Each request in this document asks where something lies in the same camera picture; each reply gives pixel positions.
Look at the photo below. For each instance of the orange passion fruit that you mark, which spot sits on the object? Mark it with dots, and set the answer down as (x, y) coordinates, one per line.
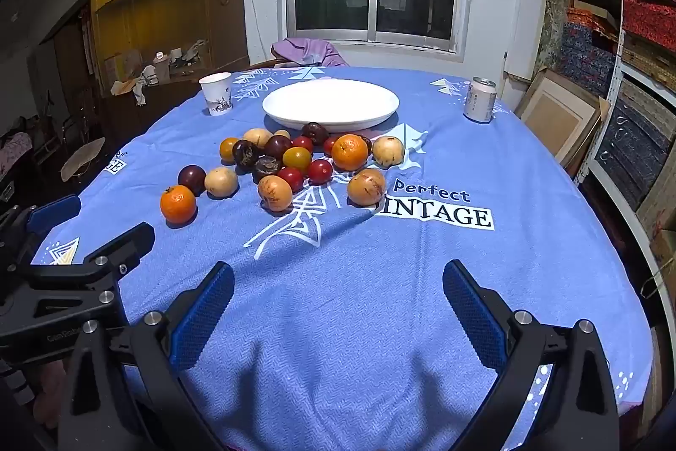
(366, 187)
(274, 193)

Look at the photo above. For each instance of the beige round fruit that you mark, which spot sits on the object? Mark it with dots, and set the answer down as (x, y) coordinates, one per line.
(257, 137)
(221, 181)

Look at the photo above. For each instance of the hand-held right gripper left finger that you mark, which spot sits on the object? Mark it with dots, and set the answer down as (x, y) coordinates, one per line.
(203, 313)

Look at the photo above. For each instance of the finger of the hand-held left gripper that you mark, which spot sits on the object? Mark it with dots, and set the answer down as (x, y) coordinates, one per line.
(53, 213)
(127, 242)

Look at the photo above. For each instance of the purple jacket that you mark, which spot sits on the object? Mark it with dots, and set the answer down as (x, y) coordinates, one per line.
(306, 50)

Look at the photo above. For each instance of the small beige fruit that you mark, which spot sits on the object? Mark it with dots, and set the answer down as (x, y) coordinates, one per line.
(282, 134)

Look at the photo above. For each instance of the brown mangosteen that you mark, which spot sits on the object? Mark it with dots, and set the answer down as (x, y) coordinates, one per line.
(265, 167)

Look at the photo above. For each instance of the yellow tomato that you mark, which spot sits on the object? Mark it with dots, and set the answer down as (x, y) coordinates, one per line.
(228, 149)
(297, 159)

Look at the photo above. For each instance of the white drink can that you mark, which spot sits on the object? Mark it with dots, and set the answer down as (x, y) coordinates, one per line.
(479, 102)

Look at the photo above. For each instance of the white paper cup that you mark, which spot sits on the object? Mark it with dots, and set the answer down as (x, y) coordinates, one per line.
(215, 94)

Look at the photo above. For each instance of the beige round seat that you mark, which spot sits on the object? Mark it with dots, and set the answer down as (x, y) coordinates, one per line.
(79, 160)

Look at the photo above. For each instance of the brown cardboard box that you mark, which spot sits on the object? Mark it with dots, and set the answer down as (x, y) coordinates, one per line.
(663, 245)

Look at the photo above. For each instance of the grey green textured panel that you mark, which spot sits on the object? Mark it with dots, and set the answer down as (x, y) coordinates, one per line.
(554, 23)

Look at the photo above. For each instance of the blue printed tablecloth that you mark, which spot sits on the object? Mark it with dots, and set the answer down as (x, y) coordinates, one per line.
(343, 271)

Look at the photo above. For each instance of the white plate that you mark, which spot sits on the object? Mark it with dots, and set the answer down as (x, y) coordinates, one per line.
(330, 99)

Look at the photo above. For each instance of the large beige spotted fruit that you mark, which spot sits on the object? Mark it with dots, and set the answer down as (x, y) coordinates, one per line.
(388, 151)

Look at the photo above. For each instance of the white leaning panel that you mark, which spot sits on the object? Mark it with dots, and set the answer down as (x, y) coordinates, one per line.
(528, 18)

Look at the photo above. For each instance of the wooden picture frame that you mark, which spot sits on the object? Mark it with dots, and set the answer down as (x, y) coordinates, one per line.
(560, 113)

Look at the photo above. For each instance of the white crumpled cloth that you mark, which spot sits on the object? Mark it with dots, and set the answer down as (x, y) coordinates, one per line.
(142, 86)

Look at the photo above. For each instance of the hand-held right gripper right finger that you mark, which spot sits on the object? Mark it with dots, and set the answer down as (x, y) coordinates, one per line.
(470, 313)

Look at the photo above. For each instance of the orange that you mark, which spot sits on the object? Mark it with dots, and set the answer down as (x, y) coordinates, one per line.
(178, 203)
(349, 152)

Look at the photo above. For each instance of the pink cloth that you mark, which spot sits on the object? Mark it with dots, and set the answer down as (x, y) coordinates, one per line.
(16, 147)

